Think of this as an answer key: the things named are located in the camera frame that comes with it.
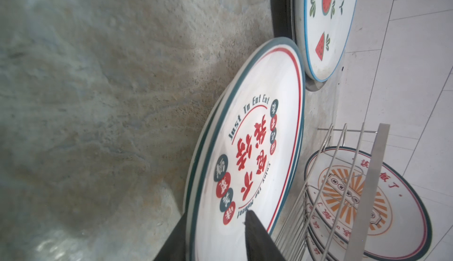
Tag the white plate red characters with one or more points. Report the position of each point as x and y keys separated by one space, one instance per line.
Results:
x=197 y=155
x=250 y=155

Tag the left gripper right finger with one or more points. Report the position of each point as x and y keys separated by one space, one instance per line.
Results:
x=259 y=244

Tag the white watermelon pattern plate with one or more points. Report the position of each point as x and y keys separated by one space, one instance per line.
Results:
x=322 y=29

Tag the dark rimmed cream plate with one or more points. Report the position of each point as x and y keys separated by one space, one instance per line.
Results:
x=289 y=21

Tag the metal wire dish rack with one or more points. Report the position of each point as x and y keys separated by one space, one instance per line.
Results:
x=329 y=219

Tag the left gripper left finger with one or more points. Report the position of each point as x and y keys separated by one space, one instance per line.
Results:
x=174 y=249

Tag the orange sunburst plate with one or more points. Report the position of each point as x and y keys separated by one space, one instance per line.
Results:
x=405 y=234

